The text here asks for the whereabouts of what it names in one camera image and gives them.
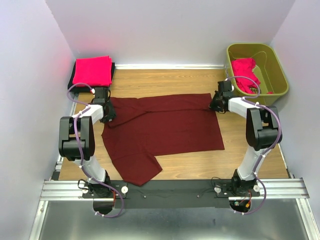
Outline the aluminium frame rail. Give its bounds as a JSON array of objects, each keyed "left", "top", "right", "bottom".
[{"left": 115, "top": 64, "right": 224, "bottom": 70}]

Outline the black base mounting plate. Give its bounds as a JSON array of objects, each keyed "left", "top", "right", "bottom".
[{"left": 77, "top": 177, "right": 260, "bottom": 212}]

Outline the folded black t shirt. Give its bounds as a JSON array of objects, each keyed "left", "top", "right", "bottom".
[{"left": 67, "top": 62, "right": 116, "bottom": 94}]

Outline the pink t shirt in bin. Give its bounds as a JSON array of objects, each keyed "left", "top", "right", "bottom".
[{"left": 231, "top": 58, "right": 274, "bottom": 95}]

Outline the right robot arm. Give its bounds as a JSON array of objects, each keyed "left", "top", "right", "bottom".
[{"left": 209, "top": 79, "right": 282, "bottom": 196}]

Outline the maroon t shirt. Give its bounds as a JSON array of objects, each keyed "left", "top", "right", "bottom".
[{"left": 101, "top": 93, "right": 225, "bottom": 186}]

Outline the olive green plastic bin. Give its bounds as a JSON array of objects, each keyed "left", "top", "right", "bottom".
[{"left": 224, "top": 43, "right": 289, "bottom": 106}]

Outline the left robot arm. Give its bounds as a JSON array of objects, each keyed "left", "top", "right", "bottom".
[{"left": 58, "top": 87, "right": 117, "bottom": 198}]

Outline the folded pink t shirt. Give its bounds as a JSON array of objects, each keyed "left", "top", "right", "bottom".
[{"left": 72, "top": 56, "right": 112, "bottom": 87}]

